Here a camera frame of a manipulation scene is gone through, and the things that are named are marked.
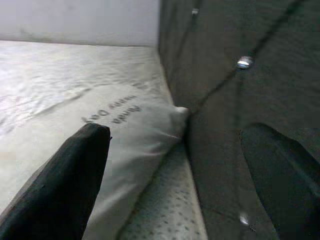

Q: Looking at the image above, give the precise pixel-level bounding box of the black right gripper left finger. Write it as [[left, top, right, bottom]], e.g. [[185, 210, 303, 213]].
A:
[[0, 122, 112, 240]]

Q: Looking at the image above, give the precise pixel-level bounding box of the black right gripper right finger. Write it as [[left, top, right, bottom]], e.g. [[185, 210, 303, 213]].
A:
[[239, 121, 320, 240]]

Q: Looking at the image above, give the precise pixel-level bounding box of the white pillow with tree print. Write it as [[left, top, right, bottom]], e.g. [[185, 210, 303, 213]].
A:
[[0, 82, 190, 240]]

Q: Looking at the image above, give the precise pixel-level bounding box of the black tufted headboard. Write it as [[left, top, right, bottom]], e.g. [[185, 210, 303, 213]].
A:
[[158, 0, 320, 240]]

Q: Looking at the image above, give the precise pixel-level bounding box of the white quilted mattress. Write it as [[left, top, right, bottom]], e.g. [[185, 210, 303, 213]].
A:
[[0, 39, 209, 240]]

